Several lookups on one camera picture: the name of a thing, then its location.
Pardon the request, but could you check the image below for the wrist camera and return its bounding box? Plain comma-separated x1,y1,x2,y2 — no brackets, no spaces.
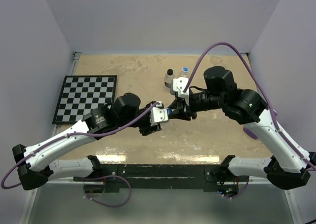
150,101,169,126
170,77,190,105

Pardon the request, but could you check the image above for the small clear plastic bottle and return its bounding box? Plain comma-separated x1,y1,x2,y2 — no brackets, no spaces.
164,73,175,88

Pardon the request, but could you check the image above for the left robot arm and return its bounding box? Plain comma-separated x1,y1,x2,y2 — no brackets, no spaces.
12,93,168,190

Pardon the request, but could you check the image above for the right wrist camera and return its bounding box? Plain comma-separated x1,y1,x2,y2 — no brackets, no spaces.
170,77,190,105

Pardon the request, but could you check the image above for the black bottle cap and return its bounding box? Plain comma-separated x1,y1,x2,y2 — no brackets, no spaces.
167,69,173,75

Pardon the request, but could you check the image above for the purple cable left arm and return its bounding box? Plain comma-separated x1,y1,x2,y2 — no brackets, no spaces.
0,102,160,189

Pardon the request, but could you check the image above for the purple object table edge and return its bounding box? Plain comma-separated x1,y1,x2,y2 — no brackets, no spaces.
243,109,278,140

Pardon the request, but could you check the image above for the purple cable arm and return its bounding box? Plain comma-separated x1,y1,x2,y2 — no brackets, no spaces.
0,102,160,189
184,41,316,172

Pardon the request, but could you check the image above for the black white checkerboard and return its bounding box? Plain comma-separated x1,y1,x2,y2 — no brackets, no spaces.
65,75,118,122

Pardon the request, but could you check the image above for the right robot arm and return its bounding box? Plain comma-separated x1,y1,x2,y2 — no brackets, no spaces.
169,66,316,190

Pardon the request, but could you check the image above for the aluminium rail left edge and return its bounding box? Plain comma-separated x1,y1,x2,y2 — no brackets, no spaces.
52,52,81,137

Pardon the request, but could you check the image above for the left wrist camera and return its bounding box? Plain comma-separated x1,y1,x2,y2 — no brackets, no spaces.
150,101,169,126

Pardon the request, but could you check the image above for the purple cable loop front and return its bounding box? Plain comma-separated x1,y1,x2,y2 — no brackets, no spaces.
83,176,133,207

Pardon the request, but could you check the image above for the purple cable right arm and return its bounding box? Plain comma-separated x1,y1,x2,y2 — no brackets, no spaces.
184,41,316,172

